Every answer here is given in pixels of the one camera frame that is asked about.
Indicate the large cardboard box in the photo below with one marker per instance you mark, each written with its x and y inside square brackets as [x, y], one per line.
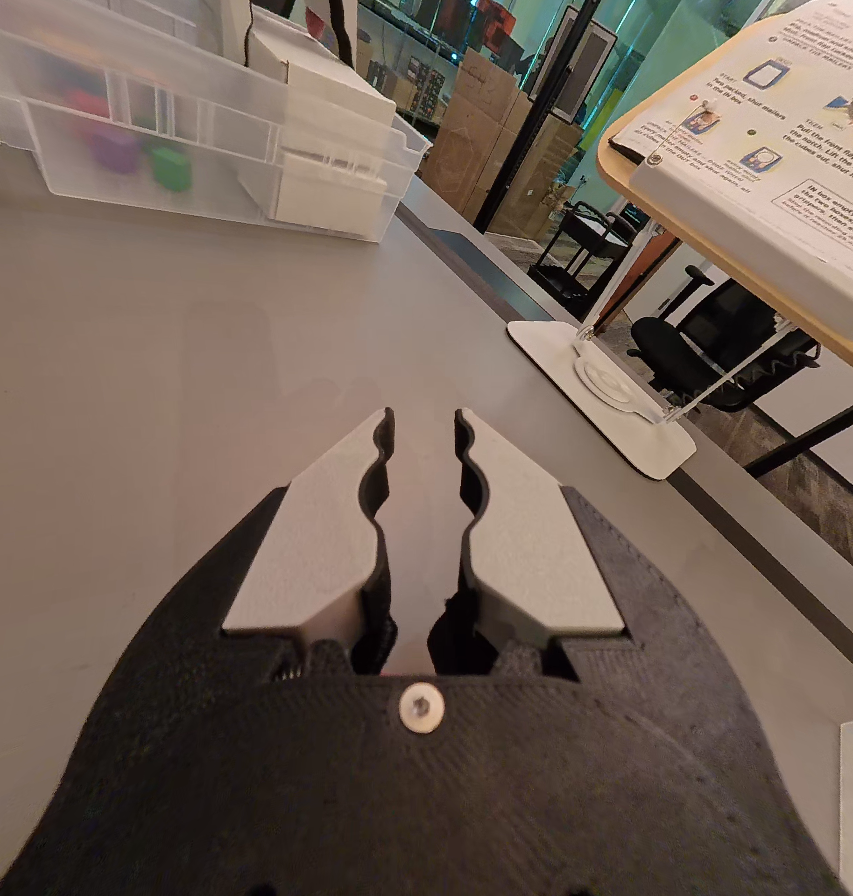
[468, 154]

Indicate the red cube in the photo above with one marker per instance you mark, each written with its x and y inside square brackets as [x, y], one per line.
[86, 105]

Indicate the black cart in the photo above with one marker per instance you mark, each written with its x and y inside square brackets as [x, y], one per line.
[587, 238]

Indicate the clear plastic bin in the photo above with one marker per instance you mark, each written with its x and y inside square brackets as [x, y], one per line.
[62, 175]

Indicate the black office chair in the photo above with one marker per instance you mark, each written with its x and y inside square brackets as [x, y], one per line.
[678, 350]

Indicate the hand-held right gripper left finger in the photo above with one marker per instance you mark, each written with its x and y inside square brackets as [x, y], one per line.
[307, 553]

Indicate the small green cube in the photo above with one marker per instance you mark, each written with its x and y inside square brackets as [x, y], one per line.
[169, 168]

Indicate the black stanchion pole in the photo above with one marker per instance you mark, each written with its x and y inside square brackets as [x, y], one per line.
[499, 192]

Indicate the purple cube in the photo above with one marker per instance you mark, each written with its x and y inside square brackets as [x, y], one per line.
[117, 150]

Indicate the tilted instruction board stand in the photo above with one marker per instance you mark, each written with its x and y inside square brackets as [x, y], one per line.
[783, 175]

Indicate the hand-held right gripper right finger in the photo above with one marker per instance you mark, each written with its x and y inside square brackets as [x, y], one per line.
[538, 560]

